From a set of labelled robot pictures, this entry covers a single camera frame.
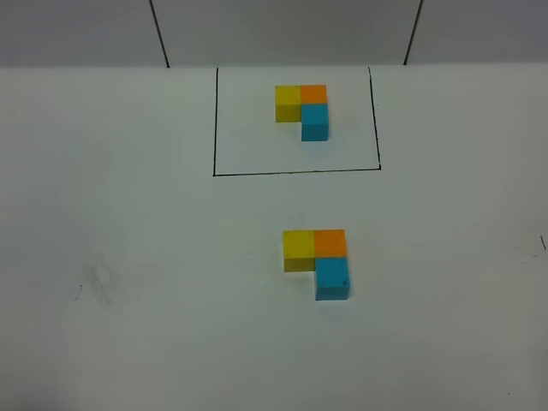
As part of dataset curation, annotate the orange template block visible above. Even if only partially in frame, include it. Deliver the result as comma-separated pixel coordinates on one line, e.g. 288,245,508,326
301,85,328,104

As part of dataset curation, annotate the yellow template block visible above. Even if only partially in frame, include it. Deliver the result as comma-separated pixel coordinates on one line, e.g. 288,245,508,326
275,86,301,122

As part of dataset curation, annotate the blue template block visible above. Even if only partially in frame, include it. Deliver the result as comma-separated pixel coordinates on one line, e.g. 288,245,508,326
301,104,329,141

